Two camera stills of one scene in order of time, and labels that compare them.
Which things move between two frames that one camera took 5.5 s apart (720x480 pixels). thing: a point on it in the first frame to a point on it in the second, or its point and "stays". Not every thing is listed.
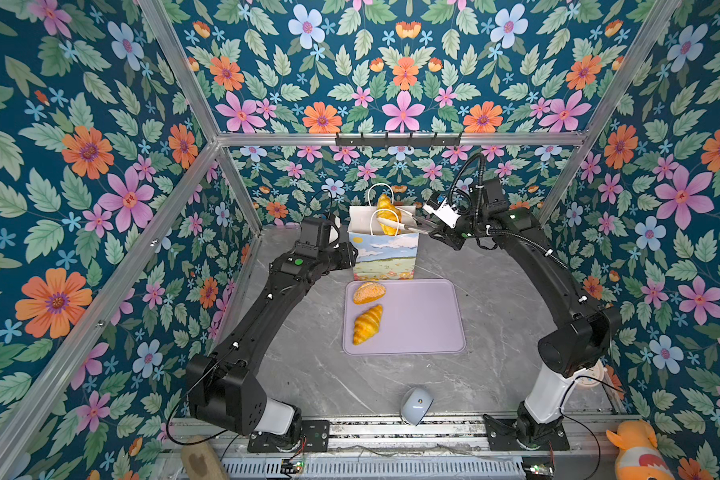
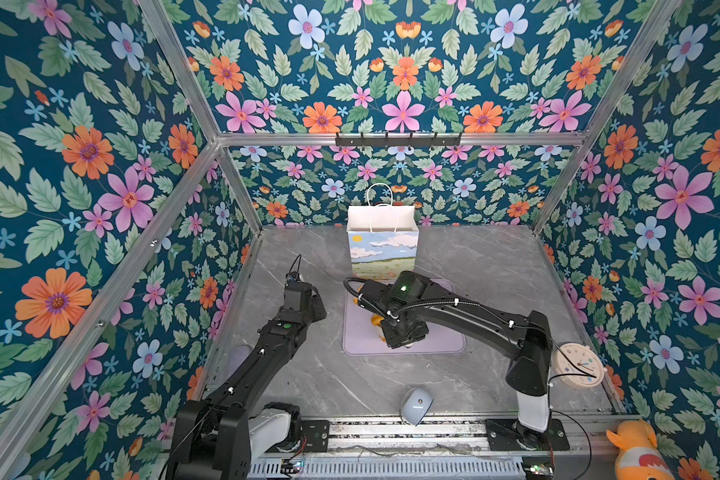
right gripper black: x=447 y=235 to x=392 y=343
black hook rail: x=398 y=139 stays
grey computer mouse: x=416 y=405 stays
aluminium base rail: x=585 y=435 stays
